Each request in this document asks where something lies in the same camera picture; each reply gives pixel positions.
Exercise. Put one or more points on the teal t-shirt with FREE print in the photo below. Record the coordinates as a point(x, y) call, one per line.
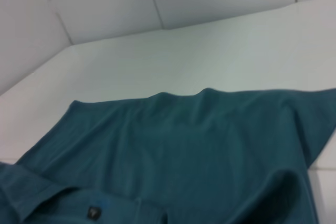
point(170, 155)

